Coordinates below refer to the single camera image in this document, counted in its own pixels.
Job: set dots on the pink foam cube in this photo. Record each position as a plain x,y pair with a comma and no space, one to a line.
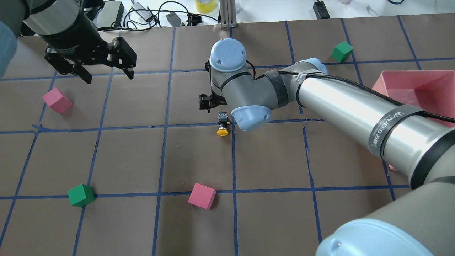
202,196
57,101

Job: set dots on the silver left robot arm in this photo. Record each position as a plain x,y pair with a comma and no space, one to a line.
42,16

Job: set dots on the green foam cube by tray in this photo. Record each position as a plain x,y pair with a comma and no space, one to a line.
341,52

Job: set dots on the green foam cube centre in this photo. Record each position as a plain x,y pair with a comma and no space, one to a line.
80,195

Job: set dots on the yellow tape roll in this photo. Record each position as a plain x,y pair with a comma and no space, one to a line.
205,6

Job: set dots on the pink foam cube far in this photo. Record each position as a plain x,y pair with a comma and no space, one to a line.
57,101

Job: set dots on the pink foam cube centre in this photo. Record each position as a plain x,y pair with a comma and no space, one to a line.
202,196

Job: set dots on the black power adapter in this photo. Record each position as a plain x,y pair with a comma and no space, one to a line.
110,14

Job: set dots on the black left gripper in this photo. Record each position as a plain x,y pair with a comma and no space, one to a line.
81,36

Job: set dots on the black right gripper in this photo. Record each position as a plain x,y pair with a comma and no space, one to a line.
207,101

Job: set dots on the pink plastic tray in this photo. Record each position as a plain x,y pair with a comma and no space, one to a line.
433,91

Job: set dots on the aluminium frame post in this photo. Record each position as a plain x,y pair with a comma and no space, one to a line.
227,11

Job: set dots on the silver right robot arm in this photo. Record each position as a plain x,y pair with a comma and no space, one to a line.
421,223

